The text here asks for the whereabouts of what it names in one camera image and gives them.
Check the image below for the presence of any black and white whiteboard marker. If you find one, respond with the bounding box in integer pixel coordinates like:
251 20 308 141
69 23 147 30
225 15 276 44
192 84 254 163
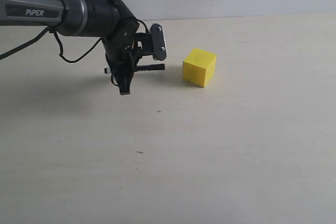
104 63 166 74

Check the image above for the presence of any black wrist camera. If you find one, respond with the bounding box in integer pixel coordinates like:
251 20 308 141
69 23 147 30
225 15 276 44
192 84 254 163
134 23 167 61

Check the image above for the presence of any yellow cube block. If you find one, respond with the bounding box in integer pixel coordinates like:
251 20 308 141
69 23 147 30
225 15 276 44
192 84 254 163
182 48 216 88

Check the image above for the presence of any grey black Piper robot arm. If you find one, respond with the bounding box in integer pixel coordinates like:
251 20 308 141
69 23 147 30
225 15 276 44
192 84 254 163
1 0 139 95

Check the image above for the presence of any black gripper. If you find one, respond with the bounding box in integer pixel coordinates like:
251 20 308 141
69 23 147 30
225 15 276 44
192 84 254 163
101 22 140 95

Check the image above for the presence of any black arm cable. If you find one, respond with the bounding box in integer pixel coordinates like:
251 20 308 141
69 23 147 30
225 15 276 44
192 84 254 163
0 0 149 63

